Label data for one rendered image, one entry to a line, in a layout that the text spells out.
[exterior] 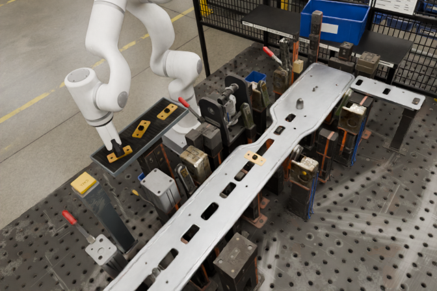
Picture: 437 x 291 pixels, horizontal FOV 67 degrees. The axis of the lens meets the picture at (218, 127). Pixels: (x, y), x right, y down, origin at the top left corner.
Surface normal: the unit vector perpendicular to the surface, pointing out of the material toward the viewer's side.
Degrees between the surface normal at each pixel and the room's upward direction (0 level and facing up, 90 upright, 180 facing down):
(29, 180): 0
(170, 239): 0
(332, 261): 0
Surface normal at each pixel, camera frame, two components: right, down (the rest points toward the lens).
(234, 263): -0.11, -0.69
